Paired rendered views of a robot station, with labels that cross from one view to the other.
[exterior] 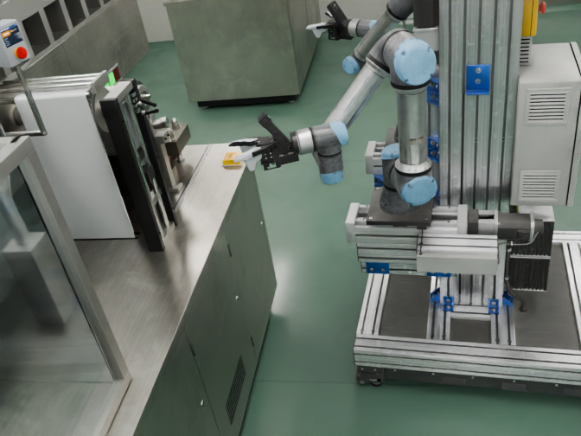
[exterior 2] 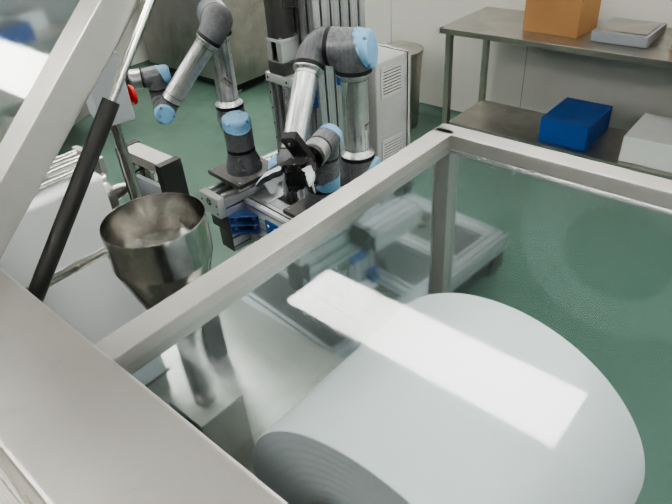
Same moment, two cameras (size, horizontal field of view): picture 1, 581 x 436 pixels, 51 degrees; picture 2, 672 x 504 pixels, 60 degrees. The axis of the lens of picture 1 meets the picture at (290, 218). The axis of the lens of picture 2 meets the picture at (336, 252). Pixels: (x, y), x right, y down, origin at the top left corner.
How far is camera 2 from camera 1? 1.51 m
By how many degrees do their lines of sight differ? 49
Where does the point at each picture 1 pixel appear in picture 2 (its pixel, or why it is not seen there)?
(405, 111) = (361, 98)
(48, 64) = not seen: outside the picture
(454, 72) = (328, 70)
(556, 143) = (398, 109)
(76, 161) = (85, 296)
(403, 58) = (367, 43)
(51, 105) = (46, 216)
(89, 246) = not seen: hidden behind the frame
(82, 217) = not seen: hidden behind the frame
